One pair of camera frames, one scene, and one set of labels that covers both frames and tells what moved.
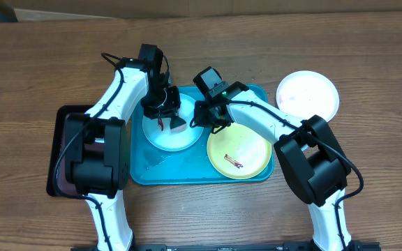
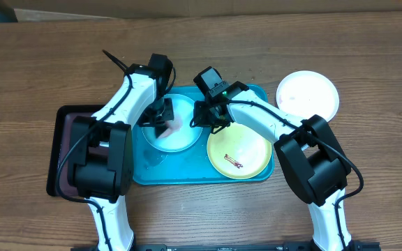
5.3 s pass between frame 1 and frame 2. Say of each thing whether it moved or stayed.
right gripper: stayed
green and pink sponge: moved
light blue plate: stayed
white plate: stayed
